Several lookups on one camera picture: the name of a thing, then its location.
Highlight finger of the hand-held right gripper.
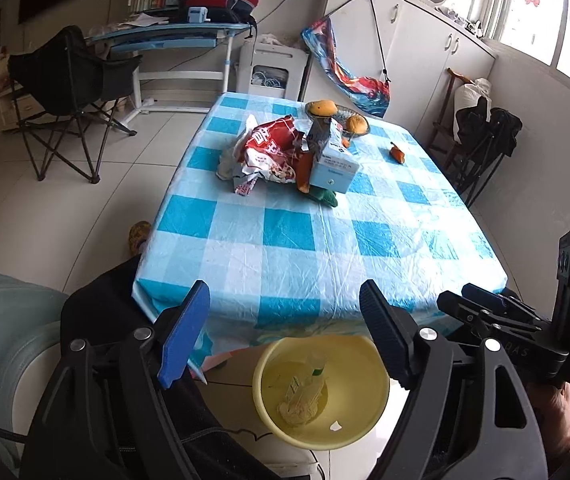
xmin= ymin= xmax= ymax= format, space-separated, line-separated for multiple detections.
xmin=462 ymin=283 xmax=552 ymax=322
xmin=437 ymin=290 xmax=540 ymax=335

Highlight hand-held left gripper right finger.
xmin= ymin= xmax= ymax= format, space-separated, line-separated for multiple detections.
xmin=359 ymin=279 xmax=550 ymax=480

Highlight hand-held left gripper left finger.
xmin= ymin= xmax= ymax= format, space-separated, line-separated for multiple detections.
xmin=20 ymin=280 xmax=266 ymax=480

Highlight yellow plastic basin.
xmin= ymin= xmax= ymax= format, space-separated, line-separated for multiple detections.
xmin=252 ymin=336 xmax=390 ymax=450

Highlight white plastic bag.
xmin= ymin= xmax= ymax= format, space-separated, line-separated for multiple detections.
xmin=216 ymin=115 xmax=260 ymax=181

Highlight person's right hand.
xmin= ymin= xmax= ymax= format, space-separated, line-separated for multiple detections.
xmin=527 ymin=384 xmax=570 ymax=466

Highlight clear plastic bottle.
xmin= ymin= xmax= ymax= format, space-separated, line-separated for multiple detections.
xmin=285 ymin=352 xmax=328 ymax=403

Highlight person's black pants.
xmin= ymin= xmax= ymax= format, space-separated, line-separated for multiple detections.
xmin=60 ymin=255 xmax=530 ymax=480

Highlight patterned slipper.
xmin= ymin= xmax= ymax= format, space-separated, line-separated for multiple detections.
xmin=127 ymin=220 xmax=154 ymax=257

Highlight crumpled paper wad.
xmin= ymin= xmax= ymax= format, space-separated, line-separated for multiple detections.
xmin=276 ymin=397 xmax=318 ymax=426

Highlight blue white checked tablecloth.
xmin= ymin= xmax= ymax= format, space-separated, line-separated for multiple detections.
xmin=132 ymin=91 xmax=510 ymax=361

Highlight green wrapper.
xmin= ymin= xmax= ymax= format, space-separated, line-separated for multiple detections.
xmin=310 ymin=187 xmax=340 ymax=208

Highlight black folded chair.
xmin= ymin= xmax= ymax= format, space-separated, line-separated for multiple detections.
xmin=430 ymin=95 xmax=524 ymax=209

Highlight light blue carton box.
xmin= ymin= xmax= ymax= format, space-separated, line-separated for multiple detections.
xmin=310 ymin=125 xmax=360 ymax=195

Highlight long carrot piece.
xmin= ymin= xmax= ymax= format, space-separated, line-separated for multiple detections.
xmin=296 ymin=152 xmax=316 ymax=195

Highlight pale green padded stool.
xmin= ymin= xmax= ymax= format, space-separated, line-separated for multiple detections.
xmin=0 ymin=270 xmax=74 ymax=476

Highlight white sack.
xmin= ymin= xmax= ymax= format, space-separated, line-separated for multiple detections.
xmin=454 ymin=78 xmax=494 ymax=111

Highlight red snack bag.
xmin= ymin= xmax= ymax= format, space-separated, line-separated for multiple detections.
xmin=235 ymin=116 xmax=312 ymax=197

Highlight dark mesh fruit bowl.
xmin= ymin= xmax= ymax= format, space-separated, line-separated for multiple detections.
xmin=306 ymin=101 xmax=370 ymax=139

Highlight colourful printed bag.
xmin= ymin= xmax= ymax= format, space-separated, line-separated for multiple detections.
xmin=301 ymin=17 xmax=392 ymax=119

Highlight white cabinet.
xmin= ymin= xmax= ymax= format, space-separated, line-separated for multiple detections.
xmin=310 ymin=0 xmax=498 ymax=137

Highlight small drawer cabinet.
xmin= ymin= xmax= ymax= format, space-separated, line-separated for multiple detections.
xmin=0 ymin=87 xmax=36 ymax=134

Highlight black folding camp chair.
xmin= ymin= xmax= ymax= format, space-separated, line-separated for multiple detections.
xmin=7 ymin=25 xmax=144 ymax=182

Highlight white plastic stool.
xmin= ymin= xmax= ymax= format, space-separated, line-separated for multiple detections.
xmin=237 ymin=40 xmax=312 ymax=102

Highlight blue white study desk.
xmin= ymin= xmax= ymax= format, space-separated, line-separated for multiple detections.
xmin=87 ymin=19 xmax=256 ymax=114

